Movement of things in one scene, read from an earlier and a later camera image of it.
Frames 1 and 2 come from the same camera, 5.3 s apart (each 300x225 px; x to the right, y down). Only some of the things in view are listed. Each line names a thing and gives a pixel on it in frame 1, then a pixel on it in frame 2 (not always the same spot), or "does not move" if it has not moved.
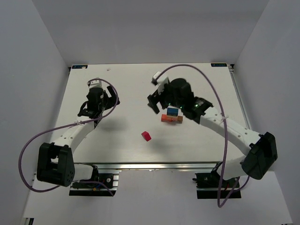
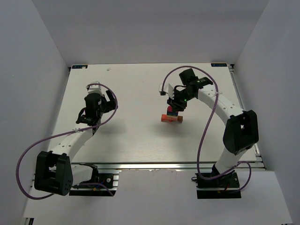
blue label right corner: (219, 64) does not move
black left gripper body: (108, 99) does not move
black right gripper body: (157, 98) to (176, 104)
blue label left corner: (79, 66) does not move
